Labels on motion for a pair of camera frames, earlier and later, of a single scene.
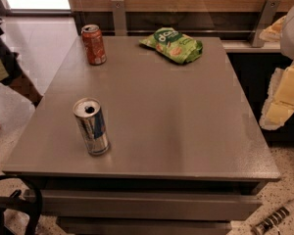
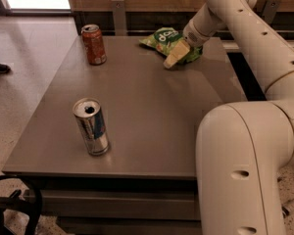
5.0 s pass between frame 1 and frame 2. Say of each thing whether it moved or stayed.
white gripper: moved
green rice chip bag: stayed
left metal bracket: stayed
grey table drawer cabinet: stayed
